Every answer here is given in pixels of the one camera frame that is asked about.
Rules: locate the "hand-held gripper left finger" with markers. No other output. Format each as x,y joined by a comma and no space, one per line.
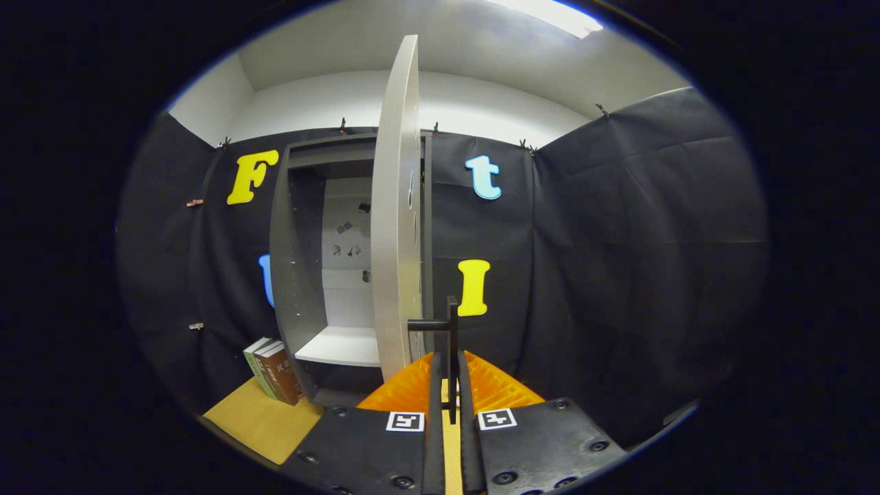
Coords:
434,447

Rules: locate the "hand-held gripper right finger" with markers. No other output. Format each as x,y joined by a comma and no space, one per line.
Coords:
471,454

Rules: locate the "white cabinet shelf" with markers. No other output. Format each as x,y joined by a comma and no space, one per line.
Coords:
340,347

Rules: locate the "grey cabinet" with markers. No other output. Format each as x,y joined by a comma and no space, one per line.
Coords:
289,275

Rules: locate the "black backdrop cloth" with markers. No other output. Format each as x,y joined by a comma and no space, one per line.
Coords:
619,240

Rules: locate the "long ceiling light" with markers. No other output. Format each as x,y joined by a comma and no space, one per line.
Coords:
553,15

